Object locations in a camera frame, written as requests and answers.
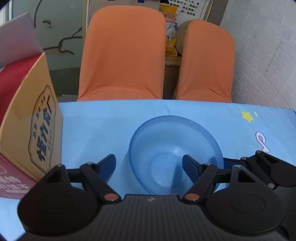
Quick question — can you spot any glass door with cartoon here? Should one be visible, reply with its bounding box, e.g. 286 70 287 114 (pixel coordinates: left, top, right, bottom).
9 0 84 70

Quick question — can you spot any blue translucent plastic bowl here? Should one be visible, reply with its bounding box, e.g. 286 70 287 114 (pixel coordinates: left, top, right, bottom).
128 115 224 196

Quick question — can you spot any red cracker box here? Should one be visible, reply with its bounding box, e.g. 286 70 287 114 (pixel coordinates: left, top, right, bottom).
0 13 63 199

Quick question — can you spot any white poster board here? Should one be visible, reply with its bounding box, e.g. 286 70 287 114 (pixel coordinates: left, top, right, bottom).
169 0 213 24

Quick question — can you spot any orange chair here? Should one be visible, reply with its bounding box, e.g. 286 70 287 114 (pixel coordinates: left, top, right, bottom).
175 20 235 103
78 6 166 101

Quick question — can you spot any blue cartoon pig tablecloth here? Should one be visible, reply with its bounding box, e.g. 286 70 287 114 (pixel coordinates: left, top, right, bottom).
1 100 295 240

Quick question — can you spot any right orange chair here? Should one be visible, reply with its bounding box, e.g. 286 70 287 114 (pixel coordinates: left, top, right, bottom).
175 20 235 103

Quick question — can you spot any left orange chair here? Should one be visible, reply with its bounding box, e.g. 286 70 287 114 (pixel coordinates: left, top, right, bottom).
78 6 166 101

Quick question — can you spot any yellow snack bag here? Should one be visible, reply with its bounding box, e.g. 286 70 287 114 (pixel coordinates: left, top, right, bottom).
159 4 178 57

